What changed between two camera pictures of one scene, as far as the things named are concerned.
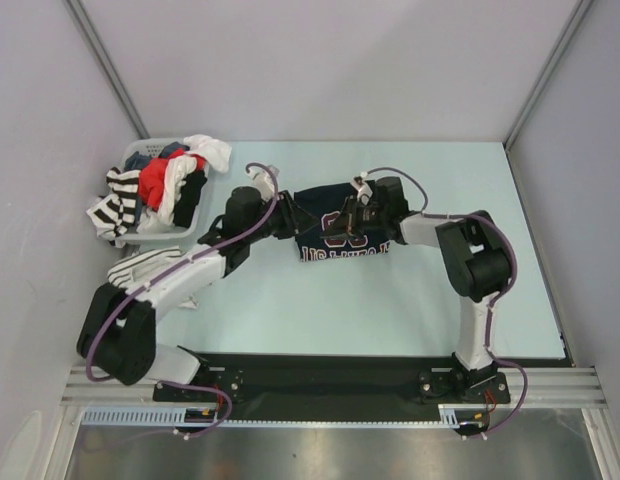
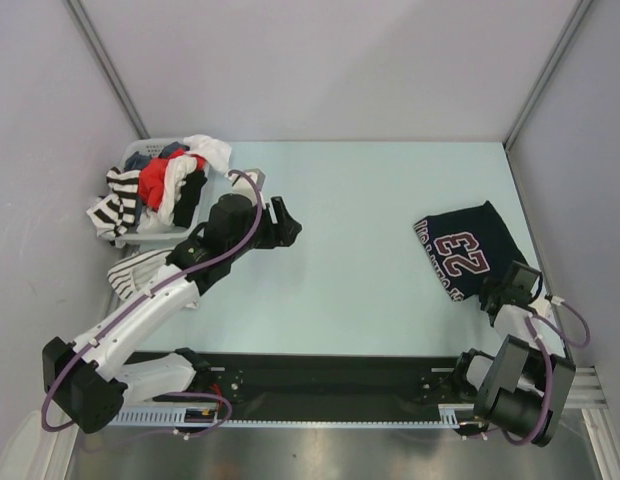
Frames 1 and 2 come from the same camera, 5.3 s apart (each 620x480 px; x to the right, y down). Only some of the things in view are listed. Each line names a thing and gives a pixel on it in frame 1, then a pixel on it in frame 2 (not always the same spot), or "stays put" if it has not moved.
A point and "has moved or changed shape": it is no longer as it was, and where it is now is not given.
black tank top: [190, 195] stays put
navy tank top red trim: [326, 203] has moved or changed shape
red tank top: [152, 177] stays put
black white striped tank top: [113, 214] stays put
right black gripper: [348, 223] to [486, 288]
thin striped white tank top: [141, 269] stays put
